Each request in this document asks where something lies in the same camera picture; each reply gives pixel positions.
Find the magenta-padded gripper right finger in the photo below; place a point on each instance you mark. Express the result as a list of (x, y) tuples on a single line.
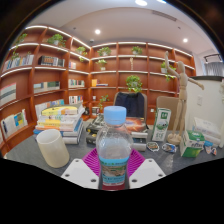
[(147, 172)]

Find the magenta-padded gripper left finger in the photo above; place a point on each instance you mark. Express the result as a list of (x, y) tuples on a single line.
[(79, 172)]

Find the clear blue-capped water bottle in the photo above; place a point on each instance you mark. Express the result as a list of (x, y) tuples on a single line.
[(114, 143)]

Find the small dark oval packet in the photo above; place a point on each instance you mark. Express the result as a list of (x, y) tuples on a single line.
[(152, 146)]

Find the small blue-white packet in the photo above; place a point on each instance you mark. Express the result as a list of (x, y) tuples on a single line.
[(169, 147)]

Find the cream plastic cup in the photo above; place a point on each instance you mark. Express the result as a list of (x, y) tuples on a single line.
[(53, 148)]

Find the orange-covered book stack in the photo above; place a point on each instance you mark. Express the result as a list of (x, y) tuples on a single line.
[(138, 130)]

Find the stack of dark books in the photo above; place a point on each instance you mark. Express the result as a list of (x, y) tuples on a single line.
[(93, 130)]

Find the tall green-white milk carton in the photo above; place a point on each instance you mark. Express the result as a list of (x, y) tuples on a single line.
[(161, 124)]

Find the short green-white carton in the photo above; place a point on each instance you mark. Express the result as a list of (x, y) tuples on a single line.
[(191, 144)]

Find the stack of colourful books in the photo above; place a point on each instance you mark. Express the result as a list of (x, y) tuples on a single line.
[(63, 121)]

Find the small blue-orange packet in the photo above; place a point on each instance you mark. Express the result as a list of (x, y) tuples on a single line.
[(210, 148)]

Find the brown cardboard sheet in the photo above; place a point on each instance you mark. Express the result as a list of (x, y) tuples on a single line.
[(168, 105)]

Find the dark office chair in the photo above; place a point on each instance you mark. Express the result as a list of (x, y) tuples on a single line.
[(133, 101)]

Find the white paper box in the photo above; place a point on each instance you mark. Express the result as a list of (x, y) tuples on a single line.
[(207, 129)]

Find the wooden artist mannequin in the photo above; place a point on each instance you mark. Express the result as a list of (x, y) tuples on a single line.
[(182, 90)]

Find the grey window curtain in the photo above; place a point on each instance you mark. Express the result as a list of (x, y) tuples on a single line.
[(214, 66)]

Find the round ceiling lights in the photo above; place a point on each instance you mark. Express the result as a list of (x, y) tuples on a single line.
[(97, 31)]

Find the wooden wall shelf unit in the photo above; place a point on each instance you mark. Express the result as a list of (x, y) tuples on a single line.
[(50, 80)]

